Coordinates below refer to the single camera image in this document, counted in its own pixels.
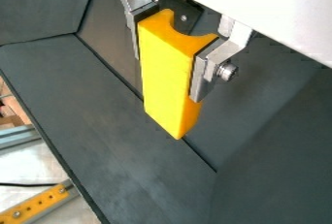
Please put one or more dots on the yellow perforated rail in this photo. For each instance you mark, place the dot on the yellow perforated rail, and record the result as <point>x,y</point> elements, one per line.
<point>39,205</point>

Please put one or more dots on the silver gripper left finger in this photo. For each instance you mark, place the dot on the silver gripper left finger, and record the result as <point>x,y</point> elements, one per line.
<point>136,10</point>

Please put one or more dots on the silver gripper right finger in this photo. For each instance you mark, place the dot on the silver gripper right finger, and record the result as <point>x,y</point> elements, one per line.
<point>211,64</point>

